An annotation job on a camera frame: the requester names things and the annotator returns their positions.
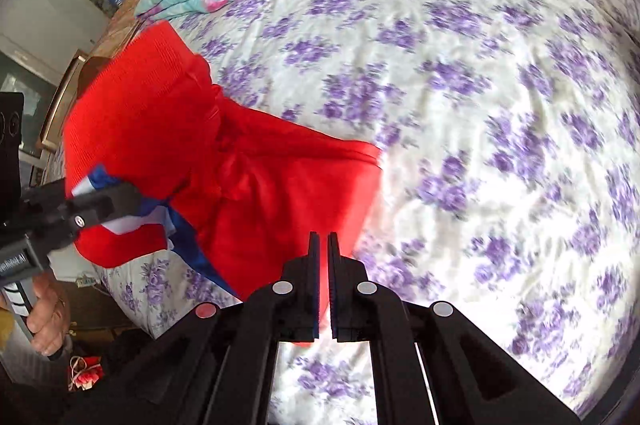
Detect purple floral bedspread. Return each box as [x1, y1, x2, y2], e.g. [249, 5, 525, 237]
[92, 0, 640, 425]

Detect glass door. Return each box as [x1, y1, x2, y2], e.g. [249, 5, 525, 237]
[0, 52, 58, 166]

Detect brown patterned pillow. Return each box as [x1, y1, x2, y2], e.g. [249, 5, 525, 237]
[75, 0, 173, 100]

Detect red pants with blue stripes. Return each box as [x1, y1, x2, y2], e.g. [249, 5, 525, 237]
[62, 21, 385, 346]

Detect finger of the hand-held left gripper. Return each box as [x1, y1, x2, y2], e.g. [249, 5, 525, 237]
[49, 181, 142, 252]

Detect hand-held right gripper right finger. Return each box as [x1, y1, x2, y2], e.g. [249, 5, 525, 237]
[328, 232, 582, 425]

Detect red and white object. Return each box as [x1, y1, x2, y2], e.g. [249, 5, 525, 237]
[67, 354, 105, 392]

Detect person's left hand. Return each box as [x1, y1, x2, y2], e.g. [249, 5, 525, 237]
[26, 277, 72, 359]

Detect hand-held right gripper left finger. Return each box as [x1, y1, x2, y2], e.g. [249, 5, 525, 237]
[65, 232, 321, 425]

